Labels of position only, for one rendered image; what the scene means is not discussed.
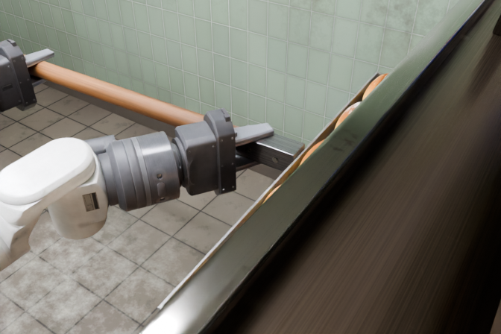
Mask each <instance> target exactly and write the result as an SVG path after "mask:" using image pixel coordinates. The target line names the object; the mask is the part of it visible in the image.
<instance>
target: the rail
mask: <svg viewBox="0 0 501 334"><path fill-rule="evenodd" d="M491 1H492V0H459V1H458V2H457V3H456V4H455V5H454V6H453V8H452V9H451V10H450V11H449V12H448V13H447V14H446V15H445V16H444V17H443V18H442V19H441V20H440V21H439V22H438V23H437V24H436V25H435V26H434V27H433V28H432V29H431V31H430V32H429V33H428V34H427V35H426V36H425V37H424V38H423V39H422V40H421V41H420V42H419V43H418V44H417V45H416V46H415V47H414V48H413V49H412V50H411V51H410V52H409V53H408V54H407V55H406V56H405V57H404V58H403V59H402V60H401V61H400V62H399V63H398V64H397V65H396V66H395V67H394V68H393V69H392V70H391V71H390V72H389V73H388V74H387V76H386V77H385V78H384V79H383V80H382V81H381V82H380V83H379V84H378V85H377V86H376V87H375V88H374V89H373V90H372V91H371V92H370V93H369V94H368V95H367V96H366V97H365V99H364V100H363V101H362V102H361V103H360V104H359V105H358V106H357V107H356V108H355V109H354V110H353V111H352V112H351V113H350V114H349V115H348V116H347V117H346V118H345V119H344V120H343V122H342V123H341V124H340V125H339V126H338V127H337V128H336V129H335V130H334V131H333V132H332V133H331V134H330V135H329V136H328V137H327V138H326V139H325V140H324V141H323V142H322V143H321V144H320V145H319V146H318V147H317V148H316V149H315V150H314V151H313V152H312V153H311V154H310V155H309V156H308V157H307V158H306V159H305V160H304V161H303V162H302V163H301V164H300V165H299V167H298V168H297V169H296V170H295V171H294V172H293V173H292V174H291V175H290V176H289V177H288V178H287V179H286V180H285V181H284V182H283V183H282V184H281V185H280V186H279V187H278V188H277V190H276V191H275V192H274V193H273V194H272V195H271V196H270V197H269V198H268V199H267V200H266V201H265V202H264V203H263V204H262V205H261V206H260V207H259V208H258V209H257V210H256V211H255V213H254V214H253V215H252V216H251V217H250V218H249V219H248V220H247V221H246V222H245V223H244V224H243V225H242V226H241V227H240V228H239V229H238V230H237V231H236V232H235V233H234V234H233V235H232V236H231V237H230V238H229V239H228V240H227V241H226V242H225V243H224V244H223V245H222V246H221V247H220V248H219V249H218V250H217V251H216V252H215V253H214V254H213V255H212V256H211V258H210V259H209V260H208V261H207V262H206V263H205V264H204V265H203V266H202V267H201V268H200V269H199V270H198V271H197V272H196V273H195V274H194V275H193V276H192V277H191V278H190V279H189V281H188V282H187V283H186V284H185V285H184V286H183V287H182V288H181V289H180V290H179V291H178V292H177V293H176V294H175V295H174V296H173V297H172V298H171V299H170V300H169V301H168V303H167V304H166V305H165V306H164V307H163V308H162V309H161V310H160V311H159V312H158V313H157V314H156V315H155V316H154V317H153V318H152V319H151V320H150V321H149V322H148V323H147V324H146V325H145V326H144V327H143V328H142V329H141V330H140V331H139V332H138V333H137V334H224V333H225V332H226V331H227V329H228V328H229V327H230V325H231V324H232V323H233V322H234V321H235V320H236V318H237V317H238V316H239V314H240V313H241V312H242V310H243V309H244V308H245V307H246V306H247V305H248V303H249V302H250V301H251V299H252V298H253V297H254V295H255V294H256V293H257V292H258V291H259V290H260V288H261V287H262V286H263V285H264V283H265V282H266V281H267V279H268V278H269V277H270V276H271V275H272V274H273V272H274V271H275V270H276V268H277V267H278V266H279V264H280V263H281V262H282V261H283V260H284V259H285V257H286V256H287V255H288V253H289V252H290V251H291V250H292V248H293V247H294V246H295V245H296V244H297V242H298V241H299V240H300V238H301V237H302V236H303V234H304V233H305V232H306V231H307V230H308V229H309V227H310V226H311V225H312V223H313V222H314V221H315V220H316V218H317V217H318V216H319V215H320V214H321V213H322V211H323V210H324V209H325V207H326V206H327V205H328V203H329V202H330V201H331V200H332V199H333V198H334V196H335V195H336V194H337V192H338V191H339V190H340V188H341V187H342V186H343V185H344V184H345V183H346V182H347V180H348V179H349V178H350V176H351V175H352V174H353V173H354V171H355V170H356V169H357V168H358V167H359V165H360V164H361V163H362V161H363V160H364V159H365V158H366V156H367V155H368V154H369V153H370V152H371V150H372V149H373V148H374V146H375V145H376V144H377V143H378V141H380V139H381V138H382V137H383V135H384V134H385V133H386V131H387V130H388V129H389V128H390V126H392V124H393V123H394V122H395V120H396V119H397V118H398V117H399V115H400V114H401V113H402V112H403V111H404V110H405V108H406V107H407V106H408V104H409V103H410V102H411V100H412V99H413V98H414V97H415V96H416V95H417V93H418V92H419V91H420V89H421V88H422V87H423V85H424V84H425V83H426V82H427V81H428V80H429V78H430V77H431V76H432V74H433V73H434V72H435V70H436V69H437V68H438V67H439V66H440V65H441V63H442V62H443V61H444V59H445V58H446V57H447V55H448V54H449V53H450V52H451V51H452V50H453V49H454V47H455V46H456V45H457V43H458V42H459V41H460V39H461V38H462V37H463V36H464V35H465V34H466V32H467V31H468V30H469V28H470V27H471V26H472V24H473V23H474V22H475V21H476V20H477V19H478V18H479V16H480V15H481V14H482V12H483V11H484V10H485V8H486V7H487V6H488V5H489V4H490V3H491Z"/></svg>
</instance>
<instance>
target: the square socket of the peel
mask: <svg viewBox="0 0 501 334"><path fill-rule="evenodd" d="M304 149H305V144H304V143H303V142H299V141H297V140H294V139H290V138H287V137H284V136H281V135H278V134H275V133H274V135H273V136H269V137H266V138H264V139H260V140H257V141H255V142H250V143H248V144H245V145H240V146H237V147H236V154H237V155H239V156H241V157H245V158H248V159H249V160H253V161H255V162H258V163H261V164H263V165H266V166H269V167H272V168H275V169H277V170H280V171H285V170H286V169H287V168H288V166H289V165H290V164H291V163H292V162H293V161H294V160H295V159H296V158H297V156H298V155H299V154H300V153H301V152H302V151H303V150H304Z"/></svg>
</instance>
